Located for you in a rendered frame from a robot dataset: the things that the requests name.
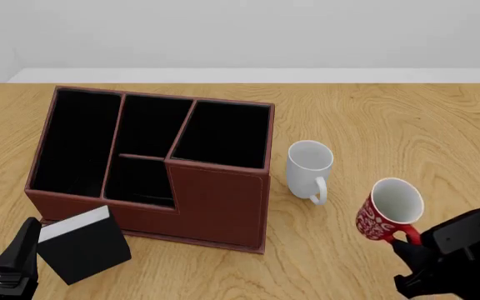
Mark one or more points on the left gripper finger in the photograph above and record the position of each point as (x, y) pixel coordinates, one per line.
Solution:
(19, 250)

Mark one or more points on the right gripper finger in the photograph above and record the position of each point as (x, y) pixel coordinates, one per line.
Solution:
(413, 254)

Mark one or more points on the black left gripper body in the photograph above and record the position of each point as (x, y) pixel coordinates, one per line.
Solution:
(6, 287)

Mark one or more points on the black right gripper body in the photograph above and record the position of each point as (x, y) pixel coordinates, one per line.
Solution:
(444, 281)

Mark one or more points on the red patterned mug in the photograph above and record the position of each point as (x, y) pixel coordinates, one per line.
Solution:
(371, 223)

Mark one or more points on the white mug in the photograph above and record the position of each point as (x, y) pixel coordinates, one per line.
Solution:
(302, 179)

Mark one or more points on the red-brown desk caddy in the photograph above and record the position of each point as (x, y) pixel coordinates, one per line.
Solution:
(219, 203)

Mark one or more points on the flat black plate on stalk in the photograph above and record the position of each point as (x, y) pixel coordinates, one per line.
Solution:
(463, 229)

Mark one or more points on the black book with white pages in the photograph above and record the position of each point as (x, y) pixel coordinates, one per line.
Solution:
(83, 247)

